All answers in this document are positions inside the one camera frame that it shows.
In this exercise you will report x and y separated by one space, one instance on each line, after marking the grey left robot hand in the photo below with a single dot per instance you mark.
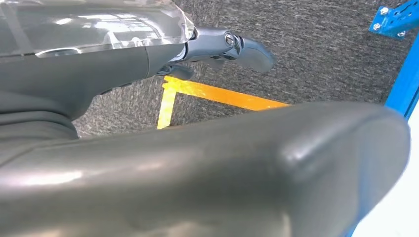
82 65

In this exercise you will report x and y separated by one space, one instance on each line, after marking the blue metal shelf rack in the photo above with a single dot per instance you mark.
402 85

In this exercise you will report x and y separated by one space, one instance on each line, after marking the yellow floor tape square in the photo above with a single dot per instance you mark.
222 95

